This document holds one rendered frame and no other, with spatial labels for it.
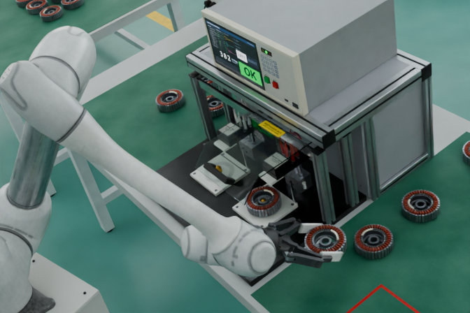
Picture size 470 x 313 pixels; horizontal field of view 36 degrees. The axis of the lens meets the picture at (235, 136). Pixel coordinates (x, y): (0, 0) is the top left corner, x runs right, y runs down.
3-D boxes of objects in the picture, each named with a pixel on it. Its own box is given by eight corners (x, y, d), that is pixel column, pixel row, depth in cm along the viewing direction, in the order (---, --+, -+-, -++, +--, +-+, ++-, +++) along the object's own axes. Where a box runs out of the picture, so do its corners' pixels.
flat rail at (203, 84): (317, 161, 207) (316, 154, 205) (195, 84, 249) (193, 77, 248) (321, 159, 207) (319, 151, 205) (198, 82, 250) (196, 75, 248)
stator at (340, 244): (317, 269, 193) (315, 260, 190) (298, 242, 201) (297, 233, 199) (354, 253, 195) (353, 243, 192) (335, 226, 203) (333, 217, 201)
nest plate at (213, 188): (215, 196, 240) (215, 193, 239) (190, 176, 250) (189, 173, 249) (250, 172, 245) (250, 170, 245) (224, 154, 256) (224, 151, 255)
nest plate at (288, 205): (261, 233, 223) (261, 230, 222) (232, 209, 233) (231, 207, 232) (298, 207, 229) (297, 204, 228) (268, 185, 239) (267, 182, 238)
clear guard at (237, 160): (243, 206, 199) (240, 190, 196) (194, 168, 216) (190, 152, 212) (330, 146, 212) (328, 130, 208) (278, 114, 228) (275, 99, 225)
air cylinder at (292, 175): (301, 193, 233) (298, 181, 229) (285, 183, 238) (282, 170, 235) (312, 185, 235) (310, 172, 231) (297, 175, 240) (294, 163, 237)
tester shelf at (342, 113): (324, 149, 201) (322, 137, 198) (187, 66, 248) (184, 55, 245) (431, 75, 218) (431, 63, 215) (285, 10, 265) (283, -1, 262)
